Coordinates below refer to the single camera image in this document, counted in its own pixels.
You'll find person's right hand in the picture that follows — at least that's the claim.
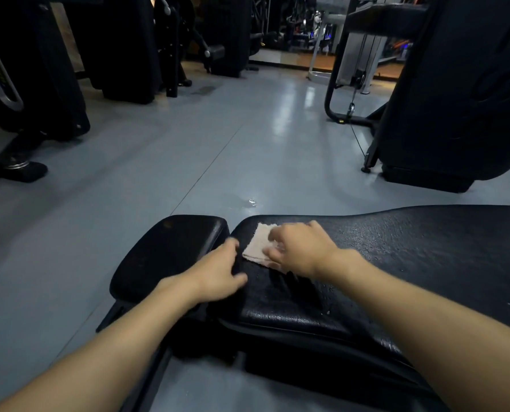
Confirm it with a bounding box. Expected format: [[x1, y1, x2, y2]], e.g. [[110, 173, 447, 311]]
[[263, 220, 346, 281]]

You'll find person's left hand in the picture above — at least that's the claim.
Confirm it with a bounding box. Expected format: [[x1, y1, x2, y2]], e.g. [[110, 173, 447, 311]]
[[158, 238, 249, 309]]

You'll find beige cleaning cloth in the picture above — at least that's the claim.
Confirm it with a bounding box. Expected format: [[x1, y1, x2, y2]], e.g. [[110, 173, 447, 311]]
[[242, 223, 291, 273]]

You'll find person's right forearm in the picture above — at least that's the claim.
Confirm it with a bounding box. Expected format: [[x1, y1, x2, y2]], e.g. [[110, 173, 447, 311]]
[[317, 248, 510, 412]]

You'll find person's left forearm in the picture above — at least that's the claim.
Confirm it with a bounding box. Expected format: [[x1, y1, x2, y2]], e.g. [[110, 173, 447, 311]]
[[0, 276, 202, 412]]

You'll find black bench seat pad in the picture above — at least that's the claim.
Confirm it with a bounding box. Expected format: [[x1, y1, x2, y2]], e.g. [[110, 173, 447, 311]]
[[110, 215, 231, 303]]

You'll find black bench back pad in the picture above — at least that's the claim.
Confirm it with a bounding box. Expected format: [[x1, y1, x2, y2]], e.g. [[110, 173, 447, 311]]
[[217, 204, 510, 369]]

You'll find tall black gym machine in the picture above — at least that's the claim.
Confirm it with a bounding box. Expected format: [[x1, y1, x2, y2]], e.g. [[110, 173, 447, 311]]
[[203, 0, 265, 78]]

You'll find large black gym machine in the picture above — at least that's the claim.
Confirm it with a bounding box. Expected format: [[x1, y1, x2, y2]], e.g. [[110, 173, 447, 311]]
[[344, 0, 510, 194]]

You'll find black covered gym machine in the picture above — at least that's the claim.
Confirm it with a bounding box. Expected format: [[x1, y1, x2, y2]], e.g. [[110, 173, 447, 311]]
[[62, 0, 162, 105]]

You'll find black bench frame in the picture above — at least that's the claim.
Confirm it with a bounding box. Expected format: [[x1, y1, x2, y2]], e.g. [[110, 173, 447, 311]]
[[95, 296, 453, 412]]

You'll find black curved tube frame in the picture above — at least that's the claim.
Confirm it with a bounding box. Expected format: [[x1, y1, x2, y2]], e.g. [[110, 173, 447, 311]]
[[324, 0, 386, 127]]

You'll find white cable machine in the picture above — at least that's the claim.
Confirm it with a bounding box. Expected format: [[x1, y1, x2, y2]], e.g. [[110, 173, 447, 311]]
[[307, 0, 410, 96]]

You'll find black machine with grey handle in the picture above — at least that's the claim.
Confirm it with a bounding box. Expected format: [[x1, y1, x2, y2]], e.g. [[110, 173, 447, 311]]
[[0, 0, 91, 185]]

